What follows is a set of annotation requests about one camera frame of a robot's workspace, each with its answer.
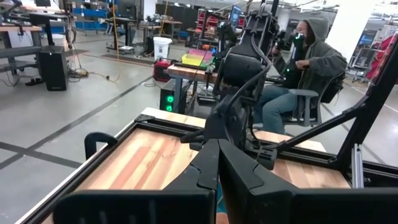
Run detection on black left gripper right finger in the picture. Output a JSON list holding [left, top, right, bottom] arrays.
[[218, 139, 398, 224]]

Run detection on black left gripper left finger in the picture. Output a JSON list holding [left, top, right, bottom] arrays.
[[52, 139, 220, 224]]

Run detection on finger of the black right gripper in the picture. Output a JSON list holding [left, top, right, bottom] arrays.
[[180, 130, 206, 144], [188, 141, 205, 152]]

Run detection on black computer with green lights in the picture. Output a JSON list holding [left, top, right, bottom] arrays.
[[159, 79, 178, 113]]

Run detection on wooden workbench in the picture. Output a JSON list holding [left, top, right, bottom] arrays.
[[167, 63, 220, 114]]

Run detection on red toolbox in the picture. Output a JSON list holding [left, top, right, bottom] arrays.
[[152, 58, 175, 83]]

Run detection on yellow plastic bin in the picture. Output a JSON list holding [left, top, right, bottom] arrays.
[[181, 53, 206, 67]]

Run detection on pink plastic bin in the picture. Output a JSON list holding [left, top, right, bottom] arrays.
[[187, 48, 214, 62]]

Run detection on white bucket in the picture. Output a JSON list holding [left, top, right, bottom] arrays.
[[152, 36, 173, 62]]

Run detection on monitor with blue screen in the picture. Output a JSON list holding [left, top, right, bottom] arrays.
[[229, 4, 243, 32]]

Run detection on person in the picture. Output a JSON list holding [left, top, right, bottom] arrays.
[[252, 17, 348, 135]]

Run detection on wooden desk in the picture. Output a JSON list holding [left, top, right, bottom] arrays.
[[138, 19, 183, 47]]

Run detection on black desk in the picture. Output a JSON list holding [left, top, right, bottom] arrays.
[[104, 17, 138, 54]]

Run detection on blue storage bin rack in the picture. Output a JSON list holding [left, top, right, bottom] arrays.
[[72, 6, 110, 32]]

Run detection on black computer tower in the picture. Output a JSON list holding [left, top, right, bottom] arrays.
[[38, 45, 69, 92]]

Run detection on red shelving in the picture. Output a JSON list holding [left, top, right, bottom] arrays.
[[366, 34, 398, 82]]

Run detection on wooden-top grey desk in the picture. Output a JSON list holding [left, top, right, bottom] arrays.
[[0, 24, 44, 75]]

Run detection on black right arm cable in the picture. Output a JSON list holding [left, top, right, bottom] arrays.
[[223, 30, 273, 118]]

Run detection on silver aluminium bracket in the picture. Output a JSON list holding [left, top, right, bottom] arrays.
[[351, 142, 364, 189]]

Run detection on black arched table handle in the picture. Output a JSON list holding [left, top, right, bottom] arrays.
[[84, 132, 119, 160]]

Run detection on tangled black cables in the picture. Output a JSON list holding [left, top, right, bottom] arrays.
[[67, 52, 122, 84]]

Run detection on hanging yellow cable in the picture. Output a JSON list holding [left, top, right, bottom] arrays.
[[111, 0, 121, 60]]

